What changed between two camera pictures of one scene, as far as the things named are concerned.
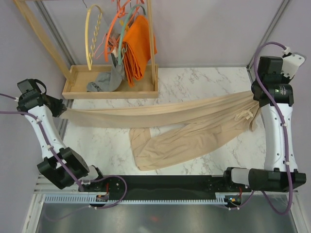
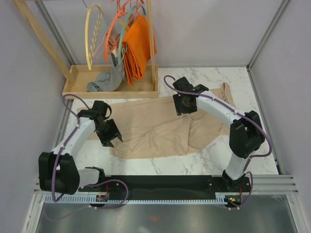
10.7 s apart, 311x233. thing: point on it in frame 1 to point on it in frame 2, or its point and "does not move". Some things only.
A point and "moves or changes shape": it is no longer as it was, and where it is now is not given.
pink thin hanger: [95, 58] does not move
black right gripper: [285, 79] to [179, 109]
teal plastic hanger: [123, 28] does not move
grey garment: [109, 81] does not move
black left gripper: [59, 108] to [105, 140]
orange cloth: [136, 49] does not move
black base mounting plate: [162, 187] does not move
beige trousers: [166, 130] moves or changes shape
